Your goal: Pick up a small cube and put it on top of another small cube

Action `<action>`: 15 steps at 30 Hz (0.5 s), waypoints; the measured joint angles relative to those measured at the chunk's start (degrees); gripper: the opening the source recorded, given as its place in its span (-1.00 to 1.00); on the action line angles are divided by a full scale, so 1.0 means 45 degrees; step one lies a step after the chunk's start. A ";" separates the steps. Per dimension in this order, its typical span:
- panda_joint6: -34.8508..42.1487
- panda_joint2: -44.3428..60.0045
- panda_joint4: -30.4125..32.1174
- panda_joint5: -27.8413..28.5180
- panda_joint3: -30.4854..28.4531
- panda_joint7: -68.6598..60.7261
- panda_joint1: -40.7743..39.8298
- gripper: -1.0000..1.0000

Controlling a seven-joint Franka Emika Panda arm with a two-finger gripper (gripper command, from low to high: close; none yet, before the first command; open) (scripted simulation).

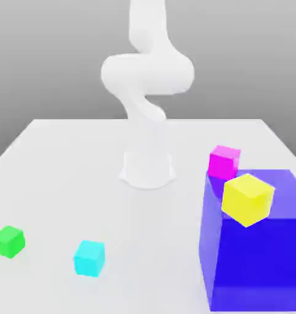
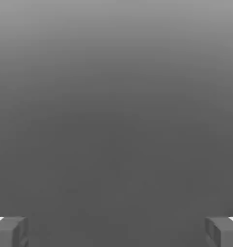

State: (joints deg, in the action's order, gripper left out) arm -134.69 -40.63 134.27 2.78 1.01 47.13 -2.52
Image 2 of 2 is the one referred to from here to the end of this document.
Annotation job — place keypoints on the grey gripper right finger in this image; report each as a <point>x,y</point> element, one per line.
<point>225,233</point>

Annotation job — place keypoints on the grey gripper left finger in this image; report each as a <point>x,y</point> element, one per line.
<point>8,233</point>

